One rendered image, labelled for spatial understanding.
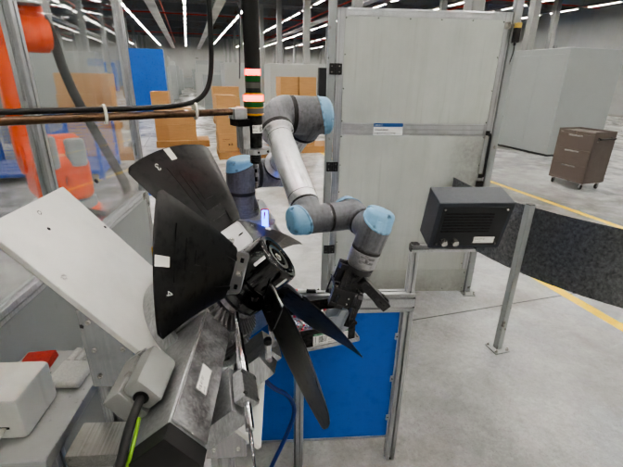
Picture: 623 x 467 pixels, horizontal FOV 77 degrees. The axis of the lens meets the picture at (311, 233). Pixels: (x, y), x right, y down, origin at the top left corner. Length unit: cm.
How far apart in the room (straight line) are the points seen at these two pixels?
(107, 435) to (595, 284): 224
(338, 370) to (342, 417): 26
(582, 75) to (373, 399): 963
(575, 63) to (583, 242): 830
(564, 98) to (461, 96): 763
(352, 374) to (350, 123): 167
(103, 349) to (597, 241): 220
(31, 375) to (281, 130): 85
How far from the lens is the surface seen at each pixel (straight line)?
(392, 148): 284
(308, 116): 123
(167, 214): 65
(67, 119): 79
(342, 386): 175
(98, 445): 109
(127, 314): 90
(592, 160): 753
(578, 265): 250
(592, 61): 1090
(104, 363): 101
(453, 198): 140
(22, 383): 112
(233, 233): 93
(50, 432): 114
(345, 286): 102
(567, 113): 1067
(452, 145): 297
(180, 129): 1007
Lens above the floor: 160
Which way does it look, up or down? 22 degrees down
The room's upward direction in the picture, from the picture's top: 1 degrees clockwise
